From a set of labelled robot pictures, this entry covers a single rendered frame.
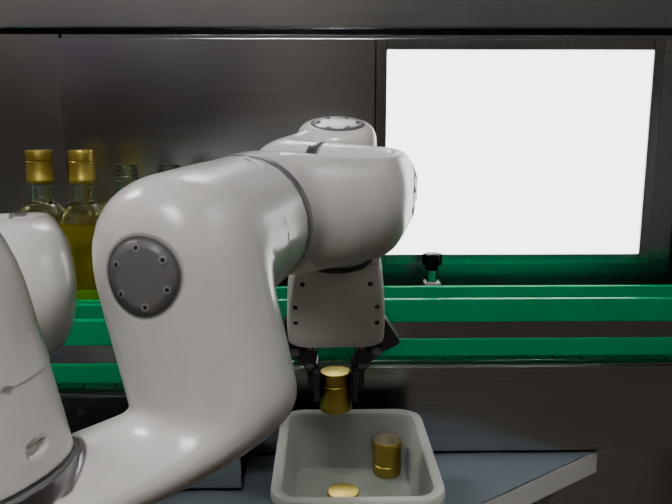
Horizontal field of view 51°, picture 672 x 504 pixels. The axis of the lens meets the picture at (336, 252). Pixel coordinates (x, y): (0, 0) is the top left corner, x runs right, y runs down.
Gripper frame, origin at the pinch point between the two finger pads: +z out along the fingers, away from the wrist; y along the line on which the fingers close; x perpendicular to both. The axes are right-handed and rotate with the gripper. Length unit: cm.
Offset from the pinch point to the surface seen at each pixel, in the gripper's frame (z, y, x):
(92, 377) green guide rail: 4.9, 29.3, -7.8
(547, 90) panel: -22, -33, -42
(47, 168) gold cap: -15.3, 37.7, -26.7
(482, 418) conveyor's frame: 15.7, -20.3, -12.3
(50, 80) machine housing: -23, 42, -45
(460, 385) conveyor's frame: 11.1, -17.2, -13.6
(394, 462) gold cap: 14.2, -7.3, -2.5
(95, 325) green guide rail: -1.4, 28.5, -9.5
